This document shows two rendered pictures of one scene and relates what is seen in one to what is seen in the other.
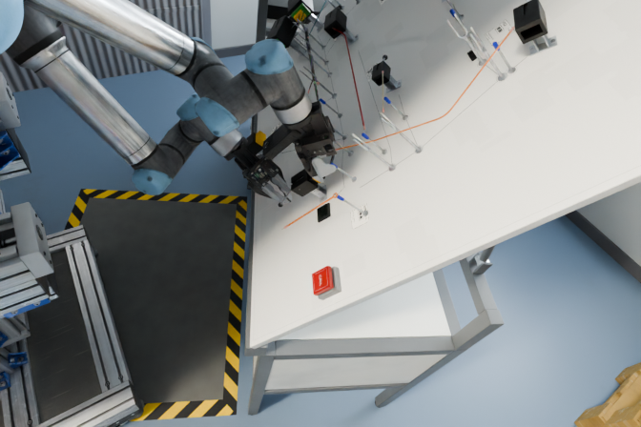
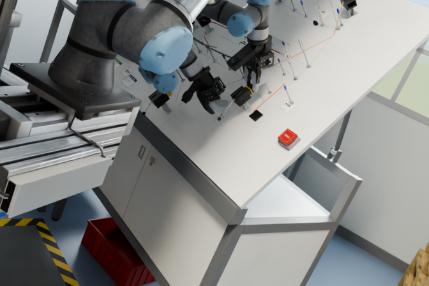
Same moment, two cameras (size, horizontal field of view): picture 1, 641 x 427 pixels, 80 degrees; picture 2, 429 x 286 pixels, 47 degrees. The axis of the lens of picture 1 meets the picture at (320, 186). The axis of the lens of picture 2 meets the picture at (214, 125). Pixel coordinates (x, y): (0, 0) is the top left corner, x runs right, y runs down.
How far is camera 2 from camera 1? 1.34 m
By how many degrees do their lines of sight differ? 39
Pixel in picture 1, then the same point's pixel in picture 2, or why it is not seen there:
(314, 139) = (264, 54)
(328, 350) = (272, 221)
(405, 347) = (310, 220)
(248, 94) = (258, 14)
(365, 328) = (283, 212)
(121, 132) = not seen: hidden behind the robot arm
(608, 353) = not seen: outside the picture
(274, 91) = (265, 16)
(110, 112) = not seen: hidden behind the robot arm
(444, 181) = (334, 73)
